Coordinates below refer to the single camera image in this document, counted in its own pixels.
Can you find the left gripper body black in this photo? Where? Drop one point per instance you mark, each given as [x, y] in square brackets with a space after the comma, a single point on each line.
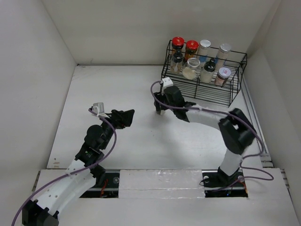
[120, 123]

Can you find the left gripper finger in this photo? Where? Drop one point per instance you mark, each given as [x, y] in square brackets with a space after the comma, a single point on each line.
[129, 114]
[116, 113]

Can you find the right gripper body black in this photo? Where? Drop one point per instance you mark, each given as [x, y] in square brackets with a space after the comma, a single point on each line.
[169, 103]

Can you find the white lid dark sauce jar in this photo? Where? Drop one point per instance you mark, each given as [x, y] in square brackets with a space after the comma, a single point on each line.
[161, 112]

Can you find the clear glass jar silver rim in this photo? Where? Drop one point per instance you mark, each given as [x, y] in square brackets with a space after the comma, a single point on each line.
[191, 68]

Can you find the black cap beige spice bottle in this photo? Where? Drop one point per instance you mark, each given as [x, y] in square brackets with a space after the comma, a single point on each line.
[176, 61]

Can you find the black cap white powder bottle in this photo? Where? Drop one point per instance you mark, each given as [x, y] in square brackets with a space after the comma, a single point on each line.
[208, 71]

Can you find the red lid sauce jar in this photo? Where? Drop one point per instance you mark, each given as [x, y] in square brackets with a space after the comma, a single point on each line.
[191, 49]
[177, 43]

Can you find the white lid brown sauce jar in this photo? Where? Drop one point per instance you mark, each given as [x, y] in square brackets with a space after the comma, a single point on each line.
[222, 76]

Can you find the silver lid bead bottle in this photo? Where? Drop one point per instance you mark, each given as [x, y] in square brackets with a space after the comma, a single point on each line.
[204, 46]
[222, 55]

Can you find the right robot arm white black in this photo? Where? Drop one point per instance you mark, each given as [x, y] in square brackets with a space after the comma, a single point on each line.
[236, 131]

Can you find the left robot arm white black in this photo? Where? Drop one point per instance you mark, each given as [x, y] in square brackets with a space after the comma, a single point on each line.
[83, 173]

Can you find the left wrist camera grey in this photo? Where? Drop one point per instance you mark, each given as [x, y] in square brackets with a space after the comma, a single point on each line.
[98, 108]

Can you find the black wire rack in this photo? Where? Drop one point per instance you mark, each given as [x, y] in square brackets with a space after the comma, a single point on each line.
[195, 88]

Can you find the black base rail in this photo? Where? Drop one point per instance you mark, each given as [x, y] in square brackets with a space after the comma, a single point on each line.
[163, 184]

